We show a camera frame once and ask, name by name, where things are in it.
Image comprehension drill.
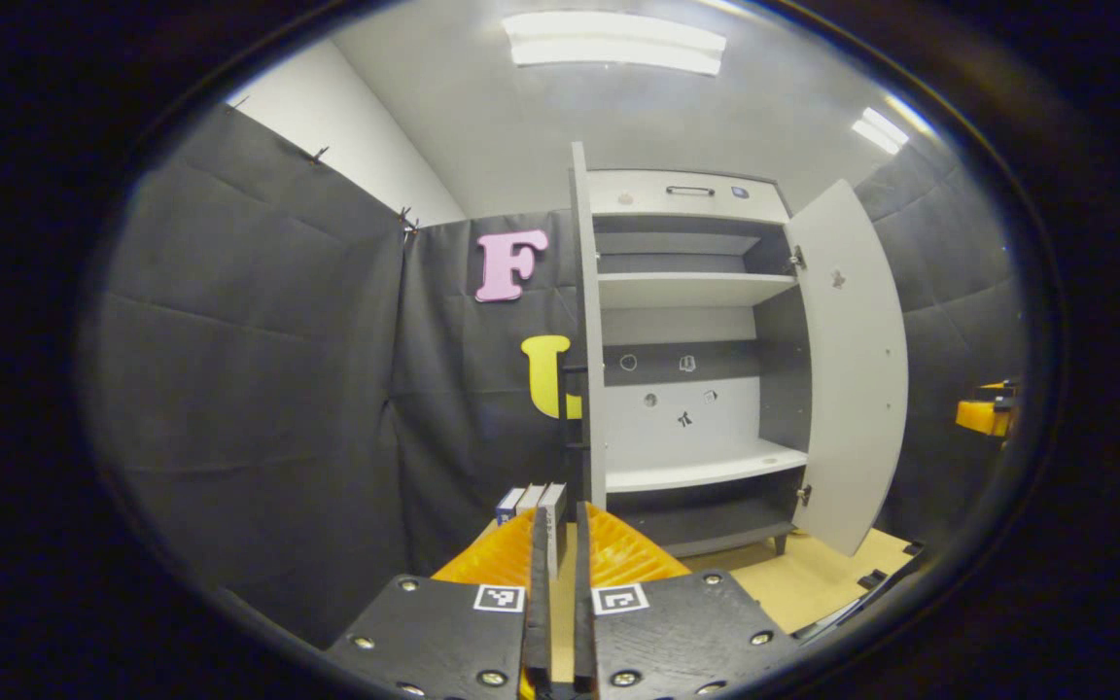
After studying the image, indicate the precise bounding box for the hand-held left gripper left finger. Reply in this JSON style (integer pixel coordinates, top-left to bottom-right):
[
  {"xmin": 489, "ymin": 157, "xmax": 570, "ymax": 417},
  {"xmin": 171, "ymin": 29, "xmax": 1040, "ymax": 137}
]
[{"xmin": 325, "ymin": 506, "xmax": 553, "ymax": 700}]

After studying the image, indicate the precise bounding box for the grey shoe cabinet door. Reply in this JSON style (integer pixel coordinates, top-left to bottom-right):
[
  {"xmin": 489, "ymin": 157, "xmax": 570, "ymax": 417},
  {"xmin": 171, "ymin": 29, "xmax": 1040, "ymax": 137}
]
[
  {"xmin": 558, "ymin": 141, "xmax": 610, "ymax": 516},
  {"xmin": 786, "ymin": 178, "xmax": 911, "ymax": 558}
]

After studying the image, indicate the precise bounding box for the black backdrop cloth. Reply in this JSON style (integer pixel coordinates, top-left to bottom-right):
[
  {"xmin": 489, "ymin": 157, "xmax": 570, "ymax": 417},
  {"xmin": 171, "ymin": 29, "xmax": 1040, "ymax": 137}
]
[{"xmin": 84, "ymin": 102, "xmax": 1023, "ymax": 648}]

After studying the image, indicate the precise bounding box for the grey double-door shoe cabinet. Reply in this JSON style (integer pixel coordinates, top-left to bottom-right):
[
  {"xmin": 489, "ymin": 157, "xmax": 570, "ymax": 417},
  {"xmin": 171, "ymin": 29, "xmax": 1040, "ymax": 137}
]
[{"xmin": 560, "ymin": 141, "xmax": 911, "ymax": 560}]

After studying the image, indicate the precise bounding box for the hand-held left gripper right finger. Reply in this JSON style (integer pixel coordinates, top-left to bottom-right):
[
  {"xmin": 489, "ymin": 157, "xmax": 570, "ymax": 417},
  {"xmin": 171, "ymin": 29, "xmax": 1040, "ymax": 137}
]
[{"xmin": 575, "ymin": 501, "xmax": 799, "ymax": 700}]

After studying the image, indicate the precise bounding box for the grey cabinet drawer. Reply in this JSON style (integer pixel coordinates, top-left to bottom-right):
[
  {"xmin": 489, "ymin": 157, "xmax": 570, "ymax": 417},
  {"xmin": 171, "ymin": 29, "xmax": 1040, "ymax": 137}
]
[{"xmin": 587, "ymin": 170, "xmax": 792, "ymax": 225}]

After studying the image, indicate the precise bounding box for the ceiling light panel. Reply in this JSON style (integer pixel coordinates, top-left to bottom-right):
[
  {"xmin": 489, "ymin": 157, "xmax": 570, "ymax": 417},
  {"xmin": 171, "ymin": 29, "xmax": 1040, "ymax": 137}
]
[
  {"xmin": 850, "ymin": 92, "xmax": 935, "ymax": 157},
  {"xmin": 502, "ymin": 10, "xmax": 728, "ymax": 77}
]

